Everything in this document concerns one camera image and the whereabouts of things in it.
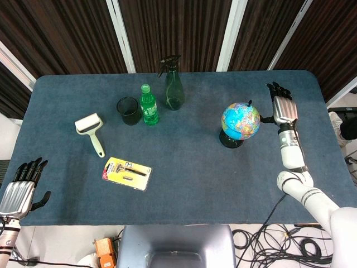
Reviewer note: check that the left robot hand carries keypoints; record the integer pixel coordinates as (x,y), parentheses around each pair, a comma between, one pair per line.
(16,199)

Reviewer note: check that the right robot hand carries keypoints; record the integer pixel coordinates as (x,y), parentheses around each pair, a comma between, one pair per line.
(283,109)

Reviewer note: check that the small blue desk globe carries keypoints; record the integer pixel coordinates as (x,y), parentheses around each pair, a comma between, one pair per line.
(240,123)

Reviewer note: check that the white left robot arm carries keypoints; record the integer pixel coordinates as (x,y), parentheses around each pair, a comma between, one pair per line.
(7,237)

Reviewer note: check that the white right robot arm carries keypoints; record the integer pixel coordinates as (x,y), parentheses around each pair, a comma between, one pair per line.
(306,178)

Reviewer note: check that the grey robot base body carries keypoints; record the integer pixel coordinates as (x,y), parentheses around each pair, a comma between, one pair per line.
(175,247)

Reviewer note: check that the white sneaker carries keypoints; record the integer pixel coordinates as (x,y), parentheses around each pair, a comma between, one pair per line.
(336,123)

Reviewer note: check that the pale green lint roller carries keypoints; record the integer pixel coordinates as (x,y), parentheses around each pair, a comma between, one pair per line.
(89,129)

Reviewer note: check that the orange power strip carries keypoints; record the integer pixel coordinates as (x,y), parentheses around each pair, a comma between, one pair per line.
(105,251)

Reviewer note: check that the green spray bottle black trigger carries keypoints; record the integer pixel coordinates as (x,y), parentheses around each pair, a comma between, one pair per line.
(173,86)

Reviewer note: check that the razor in yellow blister pack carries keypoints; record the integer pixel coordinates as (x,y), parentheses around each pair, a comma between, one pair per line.
(127,173)

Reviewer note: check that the blue table cloth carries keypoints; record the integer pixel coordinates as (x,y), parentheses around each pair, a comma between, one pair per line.
(173,173)

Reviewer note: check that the green plastic drink bottle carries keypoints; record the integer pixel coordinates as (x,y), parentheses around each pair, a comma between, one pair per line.
(149,107)

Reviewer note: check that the black mesh pen cup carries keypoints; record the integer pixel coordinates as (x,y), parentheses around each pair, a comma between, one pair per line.
(129,111)

